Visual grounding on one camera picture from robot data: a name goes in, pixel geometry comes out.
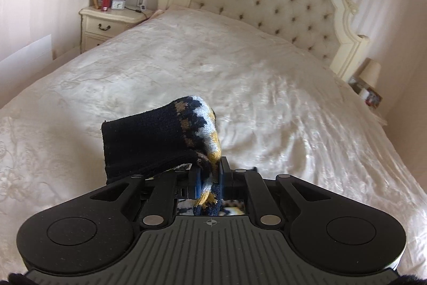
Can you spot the table lamp with cream shade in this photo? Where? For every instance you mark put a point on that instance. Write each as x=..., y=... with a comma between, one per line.
x=370, y=73

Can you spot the cream nightstand with drawer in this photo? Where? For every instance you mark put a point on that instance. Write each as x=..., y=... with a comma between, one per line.
x=100, y=28

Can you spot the dark photo frame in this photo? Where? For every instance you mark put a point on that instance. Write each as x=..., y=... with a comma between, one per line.
x=373, y=98

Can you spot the red bottle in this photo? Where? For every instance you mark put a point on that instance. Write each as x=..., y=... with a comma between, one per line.
x=105, y=1

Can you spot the bed with cream floral bedspread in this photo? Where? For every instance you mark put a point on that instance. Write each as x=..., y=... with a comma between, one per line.
x=233, y=71

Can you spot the small white alarm clock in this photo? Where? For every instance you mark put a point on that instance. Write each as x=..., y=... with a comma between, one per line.
x=117, y=5

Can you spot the white cylinder speaker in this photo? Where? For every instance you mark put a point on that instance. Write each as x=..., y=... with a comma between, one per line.
x=363, y=93

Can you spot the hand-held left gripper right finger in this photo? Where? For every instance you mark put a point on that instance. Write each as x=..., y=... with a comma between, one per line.
x=227, y=184

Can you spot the patterned knit sweater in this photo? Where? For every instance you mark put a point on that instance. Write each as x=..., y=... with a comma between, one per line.
x=143, y=141

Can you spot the small white charger device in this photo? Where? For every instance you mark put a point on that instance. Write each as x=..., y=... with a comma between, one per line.
x=141, y=2

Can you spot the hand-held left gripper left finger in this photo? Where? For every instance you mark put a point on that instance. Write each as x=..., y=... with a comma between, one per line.
x=197, y=185

